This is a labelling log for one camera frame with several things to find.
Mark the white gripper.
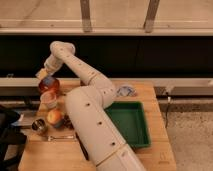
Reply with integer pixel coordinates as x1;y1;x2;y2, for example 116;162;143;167
44;55;62;75

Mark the yellow sponge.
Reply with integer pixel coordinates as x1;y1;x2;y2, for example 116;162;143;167
36;68;48;80

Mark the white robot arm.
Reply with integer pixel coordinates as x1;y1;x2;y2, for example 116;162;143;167
44;41;146;171

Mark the red bowl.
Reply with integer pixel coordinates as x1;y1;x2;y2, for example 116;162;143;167
38;76;60;93

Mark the pink cup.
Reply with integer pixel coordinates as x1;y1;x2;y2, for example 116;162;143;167
40;91;57;109

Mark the orange apple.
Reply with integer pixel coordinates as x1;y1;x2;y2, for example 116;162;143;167
47;109;63;128

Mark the small metal cup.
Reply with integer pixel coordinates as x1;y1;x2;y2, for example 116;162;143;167
32;119;47;135

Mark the blue white crumpled cloth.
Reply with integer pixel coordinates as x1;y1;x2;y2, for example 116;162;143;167
117;85;137;97

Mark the black chair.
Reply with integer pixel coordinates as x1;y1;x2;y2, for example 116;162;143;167
0;105;27;171

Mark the green plastic tray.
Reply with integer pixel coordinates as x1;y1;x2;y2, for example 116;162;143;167
105;101;151;148

